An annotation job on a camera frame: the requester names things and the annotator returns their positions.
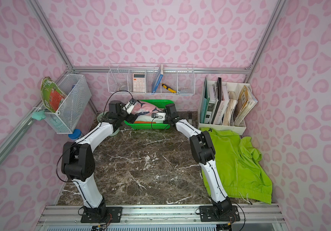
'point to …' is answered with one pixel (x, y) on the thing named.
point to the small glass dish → (123, 87)
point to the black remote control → (190, 118)
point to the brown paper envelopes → (247, 101)
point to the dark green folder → (205, 101)
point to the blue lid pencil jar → (76, 134)
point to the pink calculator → (139, 83)
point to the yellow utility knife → (169, 88)
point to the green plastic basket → (159, 102)
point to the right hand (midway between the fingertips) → (165, 110)
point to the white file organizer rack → (222, 106)
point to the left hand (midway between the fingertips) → (128, 105)
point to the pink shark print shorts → (143, 106)
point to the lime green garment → (239, 167)
